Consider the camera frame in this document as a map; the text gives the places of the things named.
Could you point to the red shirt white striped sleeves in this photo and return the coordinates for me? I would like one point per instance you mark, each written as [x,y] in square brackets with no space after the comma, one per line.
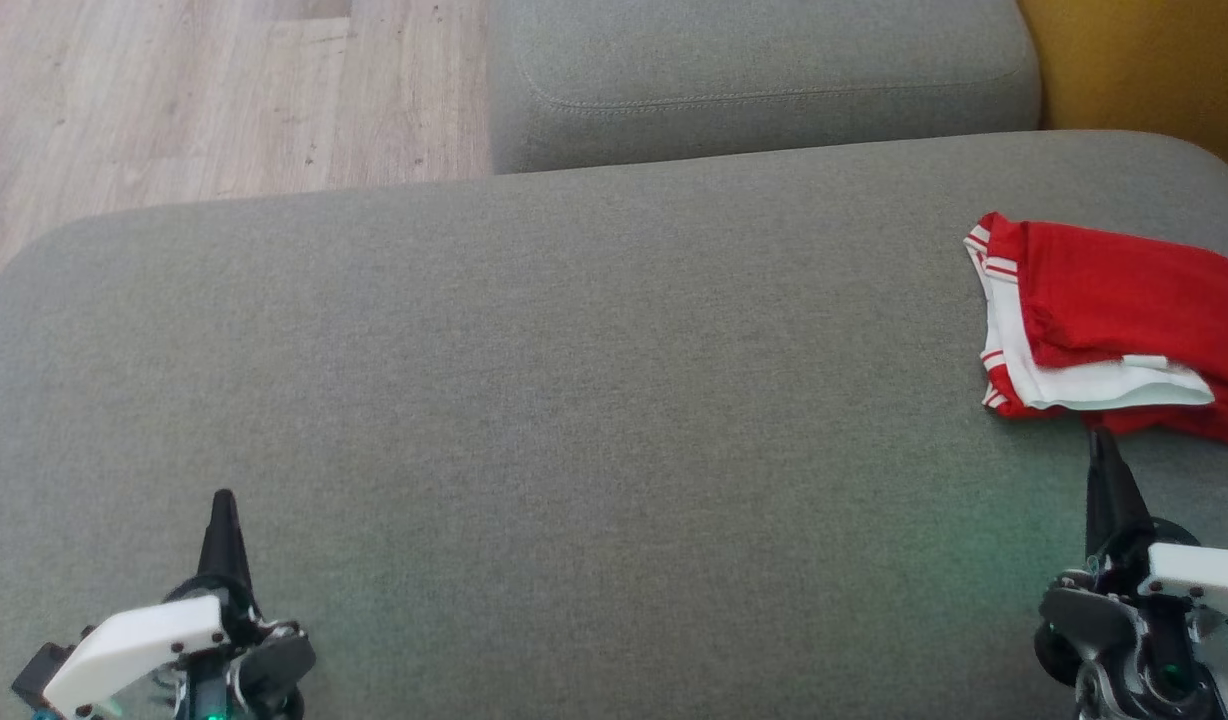
[1124,290]

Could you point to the grey sofa seat cushion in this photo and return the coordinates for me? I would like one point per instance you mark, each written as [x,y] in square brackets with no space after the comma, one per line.
[754,70]

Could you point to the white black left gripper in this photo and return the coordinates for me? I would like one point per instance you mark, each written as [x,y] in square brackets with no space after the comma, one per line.
[174,650]

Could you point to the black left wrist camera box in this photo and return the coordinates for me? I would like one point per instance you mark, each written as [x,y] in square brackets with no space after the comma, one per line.
[44,675]

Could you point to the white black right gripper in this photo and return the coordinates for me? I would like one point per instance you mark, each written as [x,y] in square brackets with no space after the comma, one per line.
[1104,620]

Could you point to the red Bulls 23 jersey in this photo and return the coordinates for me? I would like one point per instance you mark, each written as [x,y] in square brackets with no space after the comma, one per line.
[1194,428]

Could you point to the wide yellow sofa back cushion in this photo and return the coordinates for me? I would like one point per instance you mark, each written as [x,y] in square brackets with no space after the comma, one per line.
[1154,70]

